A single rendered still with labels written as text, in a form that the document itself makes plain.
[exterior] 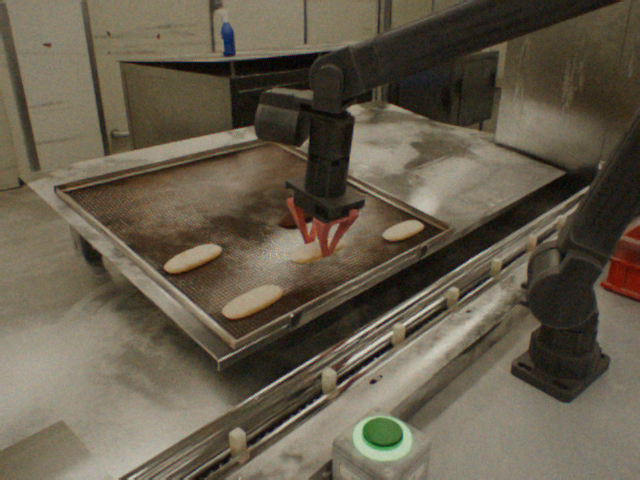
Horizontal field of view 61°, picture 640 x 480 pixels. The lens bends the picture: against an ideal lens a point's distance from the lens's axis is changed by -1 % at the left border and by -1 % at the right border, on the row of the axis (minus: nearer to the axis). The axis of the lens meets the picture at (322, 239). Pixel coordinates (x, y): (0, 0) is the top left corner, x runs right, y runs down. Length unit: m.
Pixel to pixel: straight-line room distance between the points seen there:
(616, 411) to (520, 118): 0.92
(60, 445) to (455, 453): 0.40
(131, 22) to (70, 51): 0.70
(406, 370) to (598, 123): 0.92
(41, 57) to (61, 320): 3.18
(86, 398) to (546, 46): 1.23
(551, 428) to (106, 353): 0.59
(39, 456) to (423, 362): 0.43
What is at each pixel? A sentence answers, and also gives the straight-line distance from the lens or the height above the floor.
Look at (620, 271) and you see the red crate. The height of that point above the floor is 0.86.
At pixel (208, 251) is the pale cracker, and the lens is 0.85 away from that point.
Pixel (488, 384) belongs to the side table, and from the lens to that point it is 0.77.
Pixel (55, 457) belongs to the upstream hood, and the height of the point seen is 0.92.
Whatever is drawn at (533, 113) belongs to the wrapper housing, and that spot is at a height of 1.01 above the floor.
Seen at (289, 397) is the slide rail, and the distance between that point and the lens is 0.68.
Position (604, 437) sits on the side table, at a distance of 0.74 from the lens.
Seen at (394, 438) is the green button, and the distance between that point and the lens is 0.55.
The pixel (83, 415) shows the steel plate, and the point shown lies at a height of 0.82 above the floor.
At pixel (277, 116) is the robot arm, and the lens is 0.73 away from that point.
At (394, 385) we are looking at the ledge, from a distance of 0.68.
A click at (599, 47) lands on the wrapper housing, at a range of 1.45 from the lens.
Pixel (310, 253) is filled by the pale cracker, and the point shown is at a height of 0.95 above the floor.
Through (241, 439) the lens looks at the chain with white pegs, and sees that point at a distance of 0.61.
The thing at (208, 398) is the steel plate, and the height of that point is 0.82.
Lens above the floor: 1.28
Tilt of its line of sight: 24 degrees down
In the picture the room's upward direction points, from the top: straight up
